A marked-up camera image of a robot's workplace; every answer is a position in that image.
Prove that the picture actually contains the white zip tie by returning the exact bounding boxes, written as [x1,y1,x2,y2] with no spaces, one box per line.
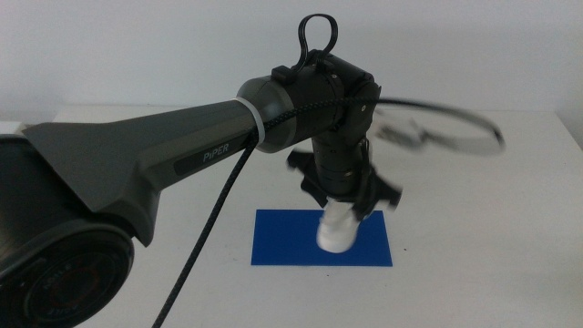
[235,97,267,143]

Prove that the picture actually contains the black flat looped cable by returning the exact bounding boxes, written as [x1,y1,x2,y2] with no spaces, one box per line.
[291,13,340,73]

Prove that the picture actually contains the blue rectangular mat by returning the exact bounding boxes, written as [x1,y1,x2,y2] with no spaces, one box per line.
[251,209,394,268]

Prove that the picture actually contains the black braided cable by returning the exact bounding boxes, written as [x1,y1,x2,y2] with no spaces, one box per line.
[151,96,506,328]

